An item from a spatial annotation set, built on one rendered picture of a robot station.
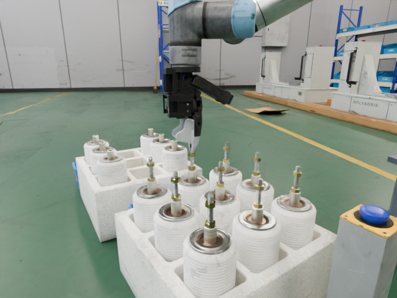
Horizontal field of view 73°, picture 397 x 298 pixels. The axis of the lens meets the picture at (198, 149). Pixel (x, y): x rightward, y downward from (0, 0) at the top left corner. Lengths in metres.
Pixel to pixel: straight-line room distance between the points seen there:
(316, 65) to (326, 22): 4.62
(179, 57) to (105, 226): 0.58
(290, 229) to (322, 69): 3.53
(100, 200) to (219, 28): 0.60
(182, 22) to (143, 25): 6.29
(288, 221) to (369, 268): 0.18
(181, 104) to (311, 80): 3.41
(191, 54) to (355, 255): 0.49
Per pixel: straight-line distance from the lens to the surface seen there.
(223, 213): 0.61
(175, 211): 0.57
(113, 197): 0.91
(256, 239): 0.54
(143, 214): 0.66
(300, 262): 0.61
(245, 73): 7.40
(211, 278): 0.49
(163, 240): 0.57
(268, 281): 0.55
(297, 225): 0.62
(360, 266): 0.52
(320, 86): 4.06
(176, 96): 0.63
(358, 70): 3.43
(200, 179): 0.73
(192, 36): 0.63
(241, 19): 0.62
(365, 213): 0.50
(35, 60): 7.19
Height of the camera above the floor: 0.54
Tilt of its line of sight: 17 degrees down
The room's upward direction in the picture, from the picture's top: straight up
